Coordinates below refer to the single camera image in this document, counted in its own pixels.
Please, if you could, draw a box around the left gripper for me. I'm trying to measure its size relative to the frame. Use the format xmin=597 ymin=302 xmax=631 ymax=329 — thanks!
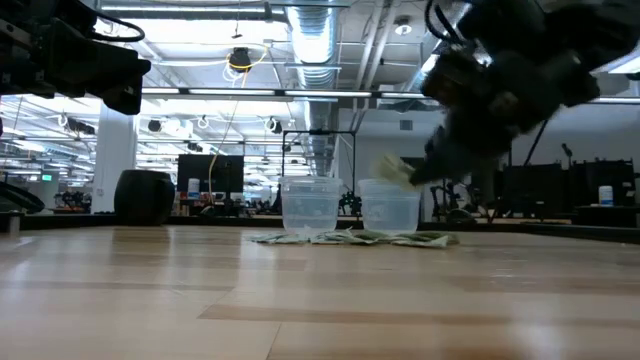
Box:
xmin=0 ymin=0 xmax=152 ymax=117

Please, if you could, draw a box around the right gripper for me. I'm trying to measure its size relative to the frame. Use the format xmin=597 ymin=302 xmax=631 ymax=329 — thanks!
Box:
xmin=408 ymin=45 xmax=602 ymax=187

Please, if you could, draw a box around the clear plastic cup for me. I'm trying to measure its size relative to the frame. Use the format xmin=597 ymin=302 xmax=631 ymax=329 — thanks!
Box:
xmin=357 ymin=178 xmax=422 ymax=236
xmin=278 ymin=175 xmax=344 ymax=236

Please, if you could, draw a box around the black monitor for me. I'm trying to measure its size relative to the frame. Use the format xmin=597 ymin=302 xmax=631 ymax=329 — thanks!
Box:
xmin=176 ymin=153 xmax=246 ymax=194
xmin=501 ymin=163 xmax=565 ymax=207
xmin=568 ymin=158 xmax=637 ymax=207

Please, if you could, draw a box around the LED light bar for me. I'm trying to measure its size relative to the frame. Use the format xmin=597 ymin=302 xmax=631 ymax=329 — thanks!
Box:
xmin=141 ymin=87 xmax=427 ymax=100

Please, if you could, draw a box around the black mug orange inside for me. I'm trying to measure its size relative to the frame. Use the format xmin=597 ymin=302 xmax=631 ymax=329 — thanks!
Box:
xmin=113 ymin=169 xmax=177 ymax=227

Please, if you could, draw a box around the black ceiling device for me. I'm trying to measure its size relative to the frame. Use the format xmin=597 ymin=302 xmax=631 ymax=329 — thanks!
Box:
xmin=228 ymin=46 xmax=253 ymax=74

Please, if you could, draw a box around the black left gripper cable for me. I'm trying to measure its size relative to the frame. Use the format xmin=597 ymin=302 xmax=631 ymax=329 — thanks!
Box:
xmin=92 ymin=10 xmax=147 ymax=44

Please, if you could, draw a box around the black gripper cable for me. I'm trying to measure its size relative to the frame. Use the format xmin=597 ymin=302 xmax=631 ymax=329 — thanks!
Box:
xmin=92 ymin=10 xmax=147 ymax=44
xmin=423 ymin=0 xmax=469 ymax=50

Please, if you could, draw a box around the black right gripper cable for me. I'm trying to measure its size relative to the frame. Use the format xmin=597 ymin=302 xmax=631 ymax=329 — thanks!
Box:
xmin=423 ymin=0 xmax=469 ymax=50

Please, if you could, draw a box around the silver ventilation duct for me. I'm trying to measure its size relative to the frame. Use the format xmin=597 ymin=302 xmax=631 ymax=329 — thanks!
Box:
xmin=284 ymin=4 xmax=341 ymax=176

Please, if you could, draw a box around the black aluminium table frame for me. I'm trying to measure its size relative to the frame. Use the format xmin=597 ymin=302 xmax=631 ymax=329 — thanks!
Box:
xmin=0 ymin=211 xmax=640 ymax=246

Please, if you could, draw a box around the yellow hanging cable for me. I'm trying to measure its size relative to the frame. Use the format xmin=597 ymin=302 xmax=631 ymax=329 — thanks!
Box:
xmin=207 ymin=44 xmax=271 ymax=204

